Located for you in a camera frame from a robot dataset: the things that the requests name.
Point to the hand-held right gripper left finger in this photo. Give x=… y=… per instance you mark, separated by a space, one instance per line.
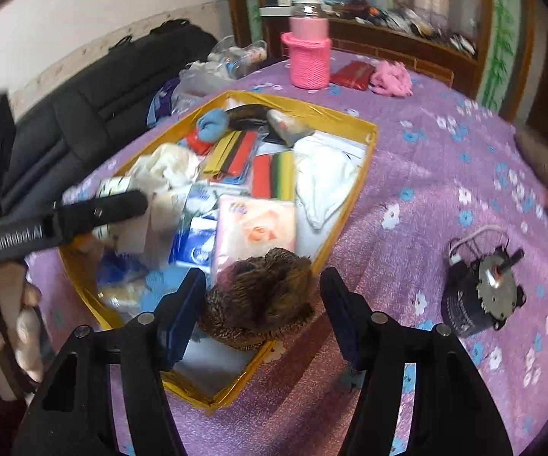
x=183 y=327

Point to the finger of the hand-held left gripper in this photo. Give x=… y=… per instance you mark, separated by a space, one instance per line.
x=107 y=209

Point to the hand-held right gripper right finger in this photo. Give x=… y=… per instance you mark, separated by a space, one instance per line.
x=345 y=332

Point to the white green printed packet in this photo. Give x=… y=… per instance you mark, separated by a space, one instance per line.
x=114 y=184

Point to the white plastic bag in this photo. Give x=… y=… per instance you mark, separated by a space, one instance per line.
x=169 y=164

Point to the brown fuzzy hat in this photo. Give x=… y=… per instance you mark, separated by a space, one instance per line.
x=259 y=299

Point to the red plastic bag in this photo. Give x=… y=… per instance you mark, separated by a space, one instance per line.
x=193 y=145

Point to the yellow taped cardboard box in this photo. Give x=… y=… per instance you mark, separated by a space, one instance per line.
x=326 y=116

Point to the person's left hand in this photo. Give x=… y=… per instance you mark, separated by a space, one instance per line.
x=29 y=337

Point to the light blue fuzzy cloth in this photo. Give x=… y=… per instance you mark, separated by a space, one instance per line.
x=152 y=287

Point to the small blue tissue pack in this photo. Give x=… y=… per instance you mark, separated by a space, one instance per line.
x=195 y=244

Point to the blue white printed packet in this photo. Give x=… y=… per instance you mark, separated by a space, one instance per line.
x=202 y=197

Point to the black suitcase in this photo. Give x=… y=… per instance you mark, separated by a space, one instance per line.
x=88 y=114

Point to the floral print tissue pack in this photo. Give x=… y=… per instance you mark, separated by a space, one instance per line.
x=255 y=232

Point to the purple bag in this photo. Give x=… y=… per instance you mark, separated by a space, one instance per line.
x=162 y=99

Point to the black electric motor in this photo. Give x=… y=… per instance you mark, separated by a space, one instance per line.
x=468 y=304

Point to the yellow black red felt pack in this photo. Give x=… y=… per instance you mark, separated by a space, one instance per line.
x=236 y=152

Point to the white cloth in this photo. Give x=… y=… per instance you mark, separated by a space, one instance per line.
x=326 y=175

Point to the multicoloured felt pack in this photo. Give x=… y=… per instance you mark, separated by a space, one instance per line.
x=274 y=175

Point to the dark brown knit band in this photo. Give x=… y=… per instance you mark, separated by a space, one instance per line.
x=250 y=114

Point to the purple floral blanket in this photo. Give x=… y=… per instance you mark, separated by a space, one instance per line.
x=421 y=175

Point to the clear plastic bag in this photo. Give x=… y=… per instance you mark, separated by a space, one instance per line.
x=226 y=57

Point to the grey white fabric item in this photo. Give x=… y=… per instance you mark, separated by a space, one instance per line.
x=288 y=128

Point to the pink knitted bottle cover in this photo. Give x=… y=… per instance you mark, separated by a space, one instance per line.
x=307 y=57

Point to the pink fluffy cloth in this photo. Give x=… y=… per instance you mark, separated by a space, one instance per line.
x=390 y=80

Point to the red pouch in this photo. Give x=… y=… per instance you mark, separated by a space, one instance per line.
x=352 y=76

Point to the white flat box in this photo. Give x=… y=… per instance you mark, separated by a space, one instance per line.
x=276 y=8

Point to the grey brown cushion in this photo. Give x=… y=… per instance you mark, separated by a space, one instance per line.
x=540 y=156

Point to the wooden cabinet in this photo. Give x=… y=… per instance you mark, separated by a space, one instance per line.
x=397 y=56

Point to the pile of assorted clutter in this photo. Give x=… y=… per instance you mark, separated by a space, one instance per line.
x=407 y=19

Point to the green bamboo wall strip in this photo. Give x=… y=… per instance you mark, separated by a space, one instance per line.
x=502 y=33

